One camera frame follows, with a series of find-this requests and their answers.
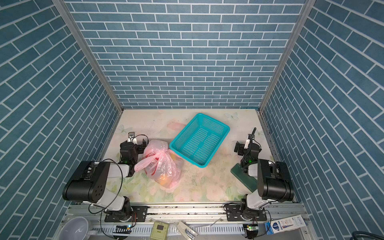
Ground pink plastic bag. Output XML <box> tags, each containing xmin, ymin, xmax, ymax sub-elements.
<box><xmin>134</xmin><ymin>140</ymin><xmax>184</xmax><ymax>189</ymax></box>

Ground teal plastic basket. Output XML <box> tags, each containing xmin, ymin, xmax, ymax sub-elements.
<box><xmin>170</xmin><ymin>113</ymin><xmax>230</xmax><ymax>168</ymax></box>

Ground yellow fruit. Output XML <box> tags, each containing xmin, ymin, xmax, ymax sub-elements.
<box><xmin>157</xmin><ymin>176</ymin><xmax>172</xmax><ymax>188</ymax></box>

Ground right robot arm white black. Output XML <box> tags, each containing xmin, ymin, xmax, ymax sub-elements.
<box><xmin>228</xmin><ymin>142</ymin><xmax>295</xmax><ymax>221</ymax></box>

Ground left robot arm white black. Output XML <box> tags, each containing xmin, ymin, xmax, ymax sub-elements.
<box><xmin>63</xmin><ymin>140</ymin><xmax>149</xmax><ymax>224</ymax></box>

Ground dark green rectangular block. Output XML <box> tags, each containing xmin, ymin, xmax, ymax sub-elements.
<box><xmin>231</xmin><ymin>164</ymin><xmax>258</xmax><ymax>193</ymax></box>

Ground white blue cardboard box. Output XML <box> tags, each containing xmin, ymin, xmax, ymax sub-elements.
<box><xmin>265</xmin><ymin>215</ymin><xmax>307</xmax><ymax>235</ymax></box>

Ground green digital timer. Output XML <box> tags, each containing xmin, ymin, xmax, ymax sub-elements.
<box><xmin>150</xmin><ymin>222</ymin><xmax>170</xmax><ymax>240</ymax></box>

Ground white round bowl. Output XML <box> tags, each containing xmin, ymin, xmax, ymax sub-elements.
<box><xmin>59</xmin><ymin>217</ymin><xmax>90</xmax><ymax>240</ymax></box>

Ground silver metal clip tool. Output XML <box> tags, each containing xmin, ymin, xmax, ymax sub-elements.
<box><xmin>177</xmin><ymin>222</ymin><xmax>199</xmax><ymax>240</ymax></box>

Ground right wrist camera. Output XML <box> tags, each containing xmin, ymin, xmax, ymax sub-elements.
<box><xmin>244</xmin><ymin>134</ymin><xmax>252</xmax><ymax>149</ymax></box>

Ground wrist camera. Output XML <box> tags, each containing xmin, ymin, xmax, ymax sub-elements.
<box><xmin>244</xmin><ymin>134</ymin><xmax>252</xmax><ymax>149</ymax></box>
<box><xmin>127</xmin><ymin>132</ymin><xmax>136</xmax><ymax>142</ymax></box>

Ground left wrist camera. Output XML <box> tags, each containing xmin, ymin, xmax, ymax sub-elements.
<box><xmin>127</xmin><ymin>132</ymin><xmax>136</xmax><ymax>142</ymax></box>

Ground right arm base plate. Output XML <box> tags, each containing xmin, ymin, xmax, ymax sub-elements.
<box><xmin>223</xmin><ymin>203</ymin><xmax>267</xmax><ymax>222</ymax></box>

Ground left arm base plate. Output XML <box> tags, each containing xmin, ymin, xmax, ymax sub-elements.
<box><xmin>105</xmin><ymin>206</ymin><xmax>149</xmax><ymax>223</ymax></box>

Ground aluminium rail frame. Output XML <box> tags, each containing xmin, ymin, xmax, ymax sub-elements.
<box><xmin>53</xmin><ymin>203</ymin><xmax>316</xmax><ymax>240</ymax></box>

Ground black cable corner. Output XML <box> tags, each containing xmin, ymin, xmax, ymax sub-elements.
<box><xmin>350</xmin><ymin>231</ymin><xmax>384</xmax><ymax>240</ymax></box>

